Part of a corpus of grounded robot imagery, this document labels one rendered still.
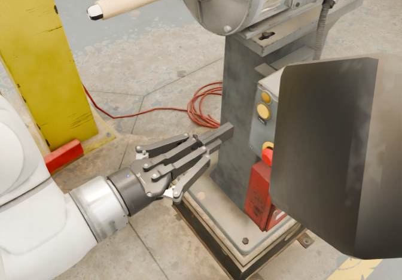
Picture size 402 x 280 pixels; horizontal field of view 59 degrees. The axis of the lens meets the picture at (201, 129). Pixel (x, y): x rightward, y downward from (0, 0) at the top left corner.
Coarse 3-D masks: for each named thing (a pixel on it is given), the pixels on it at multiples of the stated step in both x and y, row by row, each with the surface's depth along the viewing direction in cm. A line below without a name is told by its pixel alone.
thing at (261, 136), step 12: (276, 72) 69; (264, 84) 67; (276, 84) 67; (276, 96) 65; (276, 108) 66; (252, 120) 74; (264, 120) 71; (252, 132) 77; (264, 132) 73; (252, 144) 79; (264, 144) 74
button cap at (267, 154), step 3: (264, 150) 73; (267, 150) 72; (270, 150) 72; (261, 153) 74; (264, 153) 73; (267, 153) 72; (270, 153) 72; (264, 156) 73; (267, 156) 72; (270, 156) 72; (264, 159) 74; (267, 159) 73; (270, 159) 72; (267, 162) 73; (270, 162) 72; (270, 165) 73
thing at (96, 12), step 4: (96, 4) 59; (88, 8) 58; (92, 8) 58; (96, 8) 58; (100, 8) 58; (88, 12) 58; (92, 12) 58; (96, 12) 58; (100, 12) 58; (92, 16) 58; (96, 16) 58; (100, 16) 59
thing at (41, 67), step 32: (0, 0) 129; (32, 0) 136; (0, 32) 136; (32, 32) 144; (64, 32) 152; (32, 64) 152; (64, 64) 162; (32, 96) 162; (64, 96) 173; (64, 128) 185; (96, 128) 199
